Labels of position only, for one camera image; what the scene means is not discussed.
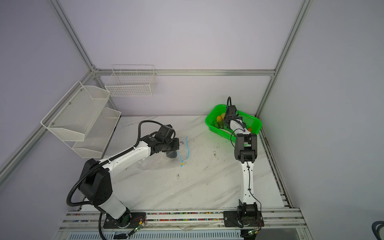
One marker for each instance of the white mesh upper shelf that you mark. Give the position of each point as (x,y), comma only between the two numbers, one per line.
(73,117)

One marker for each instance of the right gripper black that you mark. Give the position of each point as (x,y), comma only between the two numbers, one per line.
(241,117)

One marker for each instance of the clear zip bag blue zipper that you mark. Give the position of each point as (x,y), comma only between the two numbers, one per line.
(164,161)

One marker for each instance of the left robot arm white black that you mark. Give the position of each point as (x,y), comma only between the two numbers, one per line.
(96,177)

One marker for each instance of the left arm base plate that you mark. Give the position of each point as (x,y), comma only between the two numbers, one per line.
(125,222)

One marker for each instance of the white wire wall basket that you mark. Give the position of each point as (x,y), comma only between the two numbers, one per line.
(132,81)

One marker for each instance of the green plastic basket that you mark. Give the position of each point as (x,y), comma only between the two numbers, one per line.
(244,124)

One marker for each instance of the white mesh lower shelf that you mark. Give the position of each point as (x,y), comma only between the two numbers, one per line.
(99,136)

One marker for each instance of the black round avocado toy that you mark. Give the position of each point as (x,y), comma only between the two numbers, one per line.
(171,154)

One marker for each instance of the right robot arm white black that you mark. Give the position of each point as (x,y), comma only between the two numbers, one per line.
(246,152)

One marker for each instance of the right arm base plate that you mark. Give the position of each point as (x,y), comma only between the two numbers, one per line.
(233,219)

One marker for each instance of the white mesh shelf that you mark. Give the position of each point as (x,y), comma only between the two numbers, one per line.
(73,117)
(99,136)

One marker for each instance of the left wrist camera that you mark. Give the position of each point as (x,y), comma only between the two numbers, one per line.
(166,133)

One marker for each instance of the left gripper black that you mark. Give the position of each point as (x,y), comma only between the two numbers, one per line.
(176,146)

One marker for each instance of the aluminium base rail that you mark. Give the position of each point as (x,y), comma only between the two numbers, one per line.
(186,220)

